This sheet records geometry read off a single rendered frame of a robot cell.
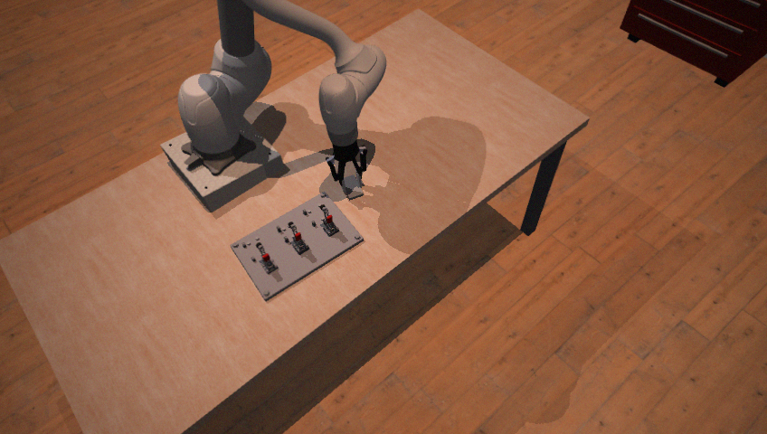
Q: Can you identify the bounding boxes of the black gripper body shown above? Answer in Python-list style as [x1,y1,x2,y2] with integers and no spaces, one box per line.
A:
[332,141,360,163]

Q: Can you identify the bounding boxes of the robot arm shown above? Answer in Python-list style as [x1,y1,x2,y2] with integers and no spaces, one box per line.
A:
[178,0,386,176]

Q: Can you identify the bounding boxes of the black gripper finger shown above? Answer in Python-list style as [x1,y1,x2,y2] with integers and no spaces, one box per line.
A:
[326,156,346,193]
[350,145,367,188]

